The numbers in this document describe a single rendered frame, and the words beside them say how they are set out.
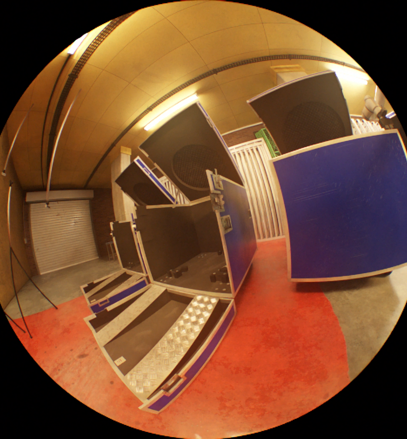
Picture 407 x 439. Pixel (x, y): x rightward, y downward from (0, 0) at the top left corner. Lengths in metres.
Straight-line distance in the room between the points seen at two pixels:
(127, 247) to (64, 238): 4.24
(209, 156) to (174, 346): 1.67
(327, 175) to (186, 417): 1.26
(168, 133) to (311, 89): 1.54
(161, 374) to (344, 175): 1.30
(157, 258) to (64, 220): 5.32
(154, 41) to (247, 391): 3.26
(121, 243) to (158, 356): 1.90
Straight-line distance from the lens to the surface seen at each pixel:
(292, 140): 1.72
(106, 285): 2.07
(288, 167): 0.82
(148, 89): 2.94
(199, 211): 1.92
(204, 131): 1.39
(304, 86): 1.54
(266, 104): 1.48
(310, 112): 1.65
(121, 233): 2.35
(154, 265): 1.42
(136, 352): 0.96
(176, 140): 1.51
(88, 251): 6.30
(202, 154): 1.55
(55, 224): 6.26
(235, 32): 2.77
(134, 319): 1.10
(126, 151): 4.20
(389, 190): 0.98
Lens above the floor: 0.70
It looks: 1 degrees down
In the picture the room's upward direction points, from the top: 12 degrees counter-clockwise
